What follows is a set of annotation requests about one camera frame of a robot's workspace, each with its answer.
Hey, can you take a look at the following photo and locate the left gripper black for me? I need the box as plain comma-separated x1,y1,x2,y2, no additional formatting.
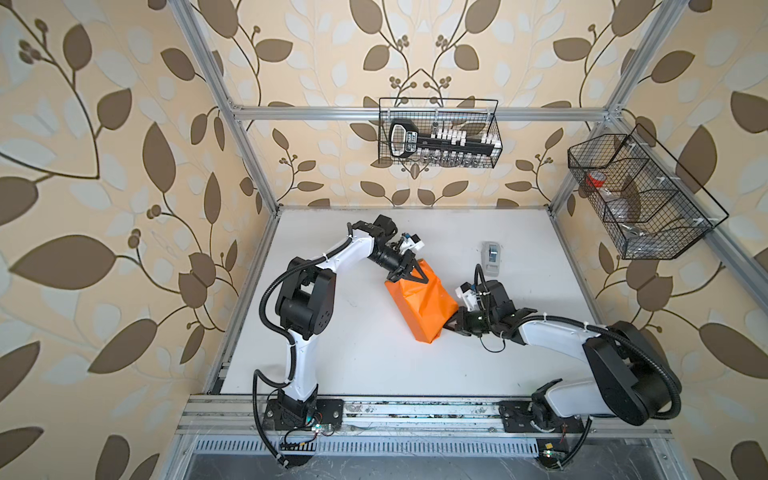
370,247,431,283

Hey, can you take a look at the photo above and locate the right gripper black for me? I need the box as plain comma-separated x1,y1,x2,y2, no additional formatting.
441,306,497,336

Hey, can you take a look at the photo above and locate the orange wrapping paper sheet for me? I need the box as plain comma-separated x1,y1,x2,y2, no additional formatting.
384,260,459,343

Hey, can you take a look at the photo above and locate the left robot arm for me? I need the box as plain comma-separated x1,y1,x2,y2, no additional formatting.
253,215,428,431

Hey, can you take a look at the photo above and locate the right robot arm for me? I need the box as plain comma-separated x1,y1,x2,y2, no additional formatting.
444,280,682,432

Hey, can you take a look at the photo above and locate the white tape dispenser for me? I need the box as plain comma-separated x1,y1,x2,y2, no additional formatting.
481,241,501,277

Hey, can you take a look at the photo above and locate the black tool set in basket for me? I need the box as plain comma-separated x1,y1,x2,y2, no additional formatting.
384,119,503,162

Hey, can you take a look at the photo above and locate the red capped item in basket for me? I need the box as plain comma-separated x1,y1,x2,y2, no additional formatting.
585,171,607,190

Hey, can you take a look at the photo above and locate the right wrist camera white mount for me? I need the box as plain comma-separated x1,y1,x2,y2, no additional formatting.
455,282,480,312

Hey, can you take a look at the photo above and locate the black wire basket centre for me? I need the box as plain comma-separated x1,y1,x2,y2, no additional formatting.
378,96,503,169

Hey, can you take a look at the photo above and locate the black wire basket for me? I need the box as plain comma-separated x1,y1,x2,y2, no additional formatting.
378,96,503,169
568,124,729,260

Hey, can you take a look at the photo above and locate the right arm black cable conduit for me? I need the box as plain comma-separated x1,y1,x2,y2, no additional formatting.
473,263,684,469

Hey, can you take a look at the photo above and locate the black wire basket right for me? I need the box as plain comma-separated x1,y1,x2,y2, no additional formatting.
568,124,729,260

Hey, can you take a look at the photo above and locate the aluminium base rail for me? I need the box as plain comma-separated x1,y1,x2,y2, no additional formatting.
177,395,671,459

